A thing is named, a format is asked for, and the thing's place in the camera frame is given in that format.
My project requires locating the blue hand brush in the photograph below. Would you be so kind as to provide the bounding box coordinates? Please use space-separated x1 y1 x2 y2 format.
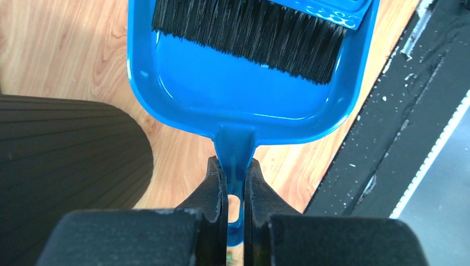
152 0 371 85

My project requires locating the blue dustpan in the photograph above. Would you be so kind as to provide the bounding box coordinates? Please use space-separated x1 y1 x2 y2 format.
126 0 381 258

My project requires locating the white slotted cable duct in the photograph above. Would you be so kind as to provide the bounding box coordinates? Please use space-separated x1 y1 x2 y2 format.
389 88 470 220

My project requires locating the black trash bucket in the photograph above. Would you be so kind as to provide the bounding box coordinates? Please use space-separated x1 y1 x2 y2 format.
1 94 154 265

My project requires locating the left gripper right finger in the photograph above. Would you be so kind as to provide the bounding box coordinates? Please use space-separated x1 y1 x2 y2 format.
243 159 300 265

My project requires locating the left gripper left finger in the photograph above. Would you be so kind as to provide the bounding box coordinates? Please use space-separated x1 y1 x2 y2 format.
177 156 228 265

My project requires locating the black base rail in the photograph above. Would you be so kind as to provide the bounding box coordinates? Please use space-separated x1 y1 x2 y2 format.
305 1 469 217

